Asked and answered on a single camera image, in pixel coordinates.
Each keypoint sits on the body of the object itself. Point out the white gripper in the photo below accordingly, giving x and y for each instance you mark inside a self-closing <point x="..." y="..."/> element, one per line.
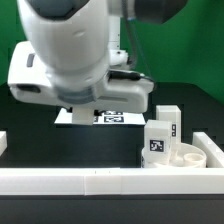
<point x="96" y="87"/>

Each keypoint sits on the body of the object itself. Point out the white round stool seat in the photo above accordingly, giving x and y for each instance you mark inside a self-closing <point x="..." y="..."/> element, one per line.
<point x="187" y="156"/>

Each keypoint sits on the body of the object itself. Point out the white marker sheet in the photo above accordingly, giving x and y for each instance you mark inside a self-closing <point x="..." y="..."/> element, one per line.
<point x="107" y="118"/>

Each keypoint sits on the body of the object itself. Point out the white U-shaped obstacle wall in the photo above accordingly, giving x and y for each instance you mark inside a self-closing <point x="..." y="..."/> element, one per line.
<point x="111" y="181"/>

